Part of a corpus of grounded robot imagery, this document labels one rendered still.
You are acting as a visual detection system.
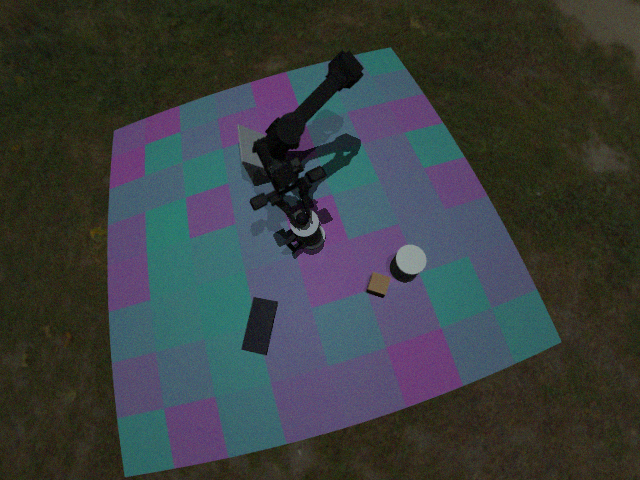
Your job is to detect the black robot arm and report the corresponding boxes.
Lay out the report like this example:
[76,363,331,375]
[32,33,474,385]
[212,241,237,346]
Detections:
[252,50,364,190]

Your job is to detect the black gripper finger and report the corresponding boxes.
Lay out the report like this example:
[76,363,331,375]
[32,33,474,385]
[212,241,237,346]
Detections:
[271,198,298,224]
[298,184,312,218]

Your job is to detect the black cylinder with grey top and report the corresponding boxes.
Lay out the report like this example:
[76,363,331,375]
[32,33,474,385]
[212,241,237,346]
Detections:
[390,245,427,282]

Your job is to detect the small brown cube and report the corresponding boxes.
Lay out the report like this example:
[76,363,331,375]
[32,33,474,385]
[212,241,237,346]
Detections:
[366,272,391,298]

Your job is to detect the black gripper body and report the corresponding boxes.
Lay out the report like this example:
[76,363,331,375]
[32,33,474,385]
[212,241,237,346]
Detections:
[250,156,327,210]

